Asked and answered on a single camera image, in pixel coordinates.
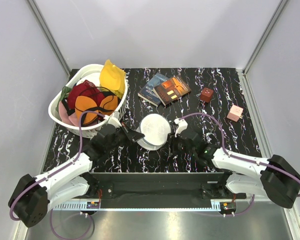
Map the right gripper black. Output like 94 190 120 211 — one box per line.
160 131 197 157

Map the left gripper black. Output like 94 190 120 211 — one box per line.
105 122 144 153

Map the white mesh laundry bag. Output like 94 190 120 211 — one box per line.
137 113 172 151

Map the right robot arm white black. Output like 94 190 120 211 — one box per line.
167 130 300 209

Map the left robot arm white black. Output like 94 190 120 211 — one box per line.
8 123 144 228

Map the orange black bra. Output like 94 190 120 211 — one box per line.
75 91 121 127

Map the white plastic laundry basket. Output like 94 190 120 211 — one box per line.
48 64 129 139

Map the yellow bra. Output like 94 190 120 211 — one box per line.
99 59 126 95

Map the dark red bra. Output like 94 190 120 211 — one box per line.
66 83 103 111

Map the blue paperback book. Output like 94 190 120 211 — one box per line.
138 72 169 107

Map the dark red cube adapter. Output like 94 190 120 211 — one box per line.
200 87 214 103

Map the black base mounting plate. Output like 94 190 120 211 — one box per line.
92 172 247 211

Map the orange dark paperback book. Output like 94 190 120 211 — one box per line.
153 75 191 106

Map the pink cube adapter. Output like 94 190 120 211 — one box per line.
226 105 244 122

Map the pink garment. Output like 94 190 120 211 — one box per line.
58 101 79 127

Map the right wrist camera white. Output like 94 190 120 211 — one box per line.
174 118 188 137

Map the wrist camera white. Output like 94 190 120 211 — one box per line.
107 111 121 128
174 118 188 137

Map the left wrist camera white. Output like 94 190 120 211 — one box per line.
107 111 121 128

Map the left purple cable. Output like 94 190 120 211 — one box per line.
9 110 113 239

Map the green garment strap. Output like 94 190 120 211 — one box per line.
60 85 71 103

